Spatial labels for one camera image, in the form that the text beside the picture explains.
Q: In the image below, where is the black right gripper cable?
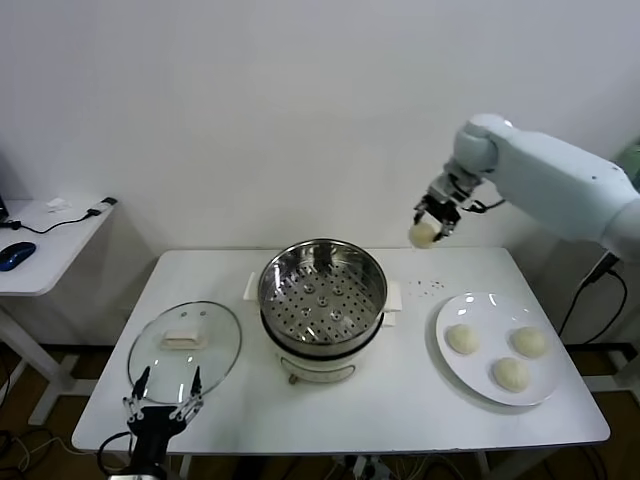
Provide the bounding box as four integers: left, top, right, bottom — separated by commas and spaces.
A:
462, 198, 506, 212

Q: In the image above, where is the white power strip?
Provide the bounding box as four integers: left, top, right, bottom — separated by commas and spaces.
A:
349, 455, 396, 480

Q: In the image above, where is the cream electric cooker base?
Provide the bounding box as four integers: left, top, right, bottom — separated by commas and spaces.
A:
243, 272, 404, 387

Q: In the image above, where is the white side desk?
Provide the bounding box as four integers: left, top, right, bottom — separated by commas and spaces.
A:
0, 199, 121, 426

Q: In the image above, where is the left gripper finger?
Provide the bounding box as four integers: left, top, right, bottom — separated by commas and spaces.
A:
122, 366, 152, 424
169, 366, 206, 424

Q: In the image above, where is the glass lid with cream handle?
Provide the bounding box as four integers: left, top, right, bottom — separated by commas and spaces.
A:
127, 300, 244, 405

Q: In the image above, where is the white steamed baozi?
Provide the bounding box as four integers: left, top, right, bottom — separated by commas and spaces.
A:
408, 222, 441, 250
446, 323, 481, 356
491, 357, 531, 394
510, 327, 549, 359

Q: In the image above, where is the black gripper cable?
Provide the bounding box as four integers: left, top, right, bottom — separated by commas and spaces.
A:
462, 198, 506, 212
97, 432, 135, 474

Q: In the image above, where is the black cable with adapter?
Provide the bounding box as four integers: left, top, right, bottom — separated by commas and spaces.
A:
0, 197, 120, 235

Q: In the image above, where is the mint green appliance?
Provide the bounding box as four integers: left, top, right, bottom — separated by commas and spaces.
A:
617, 139, 640, 195

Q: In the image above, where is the white round plate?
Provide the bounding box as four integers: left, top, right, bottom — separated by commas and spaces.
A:
434, 292, 566, 407

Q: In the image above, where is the black laptop computer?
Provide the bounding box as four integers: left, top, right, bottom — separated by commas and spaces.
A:
0, 149, 12, 224

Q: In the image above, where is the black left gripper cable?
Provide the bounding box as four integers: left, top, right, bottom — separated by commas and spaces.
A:
97, 432, 135, 474

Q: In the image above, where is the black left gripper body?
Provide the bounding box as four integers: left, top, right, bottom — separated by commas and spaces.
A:
127, 405, 194, 469

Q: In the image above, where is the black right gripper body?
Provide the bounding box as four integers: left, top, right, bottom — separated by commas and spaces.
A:
423, 193, 465, 222

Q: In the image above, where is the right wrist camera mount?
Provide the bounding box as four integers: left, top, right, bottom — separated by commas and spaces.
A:
429, 169, 485, 205

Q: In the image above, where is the stainless steel steamer basket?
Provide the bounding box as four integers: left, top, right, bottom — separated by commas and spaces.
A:
258, 239, 390, 351

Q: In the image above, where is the blue computer mouse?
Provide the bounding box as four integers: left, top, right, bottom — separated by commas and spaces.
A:
0, 241, 39, 273

